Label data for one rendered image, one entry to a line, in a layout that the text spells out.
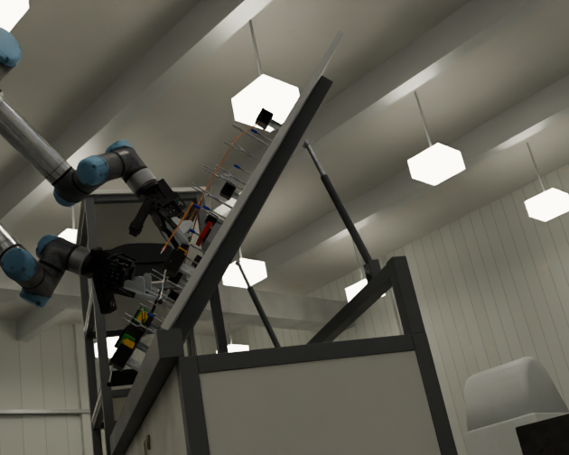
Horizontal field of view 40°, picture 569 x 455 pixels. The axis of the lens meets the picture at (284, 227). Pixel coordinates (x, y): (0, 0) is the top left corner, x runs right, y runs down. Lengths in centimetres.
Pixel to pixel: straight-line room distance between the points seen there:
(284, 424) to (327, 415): 10
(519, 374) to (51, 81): 505
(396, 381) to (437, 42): 656
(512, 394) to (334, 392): 469
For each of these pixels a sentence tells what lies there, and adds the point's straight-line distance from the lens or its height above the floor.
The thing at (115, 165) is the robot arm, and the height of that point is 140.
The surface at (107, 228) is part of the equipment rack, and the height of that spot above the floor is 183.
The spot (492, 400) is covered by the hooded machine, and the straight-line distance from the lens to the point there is 651.
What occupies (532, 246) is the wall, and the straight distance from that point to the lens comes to 1242.
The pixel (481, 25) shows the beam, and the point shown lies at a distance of 796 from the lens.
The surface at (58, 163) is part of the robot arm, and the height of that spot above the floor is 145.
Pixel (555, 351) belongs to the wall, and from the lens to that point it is 1211.
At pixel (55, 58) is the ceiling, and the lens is 776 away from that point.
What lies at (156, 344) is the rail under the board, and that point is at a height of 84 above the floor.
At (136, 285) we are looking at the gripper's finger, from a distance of 209.
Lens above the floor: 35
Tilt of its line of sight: 23 degrees up
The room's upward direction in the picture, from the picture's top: 11 degrees counter-clockwise
